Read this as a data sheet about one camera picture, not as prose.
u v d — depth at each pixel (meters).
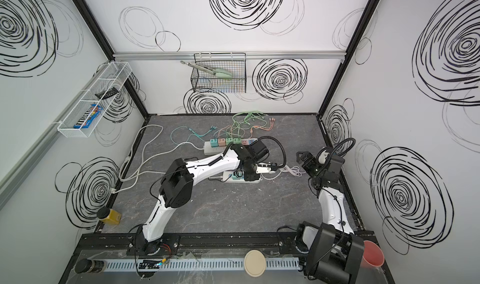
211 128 1.12
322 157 0.73
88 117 0.67
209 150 0.99
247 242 0.75
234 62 0.94
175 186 0.52
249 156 0.65
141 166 0.94
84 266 0.61
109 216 0.73
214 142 0.99
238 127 1.12
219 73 0.92
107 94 0.76
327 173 0.64
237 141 0.98
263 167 0.77
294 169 0.94
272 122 1.16
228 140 0.99
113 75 0.91
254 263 0.64
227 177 0.89
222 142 0.99
